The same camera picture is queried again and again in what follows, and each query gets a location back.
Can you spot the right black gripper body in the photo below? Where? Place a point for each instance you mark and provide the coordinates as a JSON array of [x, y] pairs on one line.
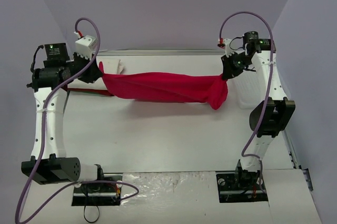
[[231, 67]]

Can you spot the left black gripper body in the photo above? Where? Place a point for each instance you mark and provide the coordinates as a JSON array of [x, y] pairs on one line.
[[86, 68]]

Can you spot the red t shirt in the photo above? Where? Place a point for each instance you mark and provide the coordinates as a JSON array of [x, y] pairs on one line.
[[91, 91], [167, 87]]

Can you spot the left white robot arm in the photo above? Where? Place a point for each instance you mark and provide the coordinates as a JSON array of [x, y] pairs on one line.
[[49, 163]]

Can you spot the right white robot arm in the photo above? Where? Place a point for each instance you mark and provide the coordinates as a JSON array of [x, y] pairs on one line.
[[272, 114]]

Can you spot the red folded t shirt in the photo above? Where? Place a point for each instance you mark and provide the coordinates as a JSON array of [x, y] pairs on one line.
[[91, 91]]

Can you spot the white plastic basket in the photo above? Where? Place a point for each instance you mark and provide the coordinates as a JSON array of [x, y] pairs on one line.
[[251, 87]]

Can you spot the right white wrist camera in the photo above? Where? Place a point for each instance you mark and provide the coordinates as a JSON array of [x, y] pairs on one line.
[[224, 44]]

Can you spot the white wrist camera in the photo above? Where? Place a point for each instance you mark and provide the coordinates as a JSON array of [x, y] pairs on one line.
[[85, 46], [224, 44]]

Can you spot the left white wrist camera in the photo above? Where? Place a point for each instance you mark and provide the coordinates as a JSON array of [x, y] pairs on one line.
[[85, 46]]

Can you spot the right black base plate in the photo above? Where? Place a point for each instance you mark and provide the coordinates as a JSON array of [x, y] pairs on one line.
[[233, 190]]

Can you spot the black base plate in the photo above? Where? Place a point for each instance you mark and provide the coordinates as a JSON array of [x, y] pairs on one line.
[[98, 194], [233, 190]]

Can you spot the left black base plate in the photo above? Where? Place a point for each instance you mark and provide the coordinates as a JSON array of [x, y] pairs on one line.
[[98, 194]]

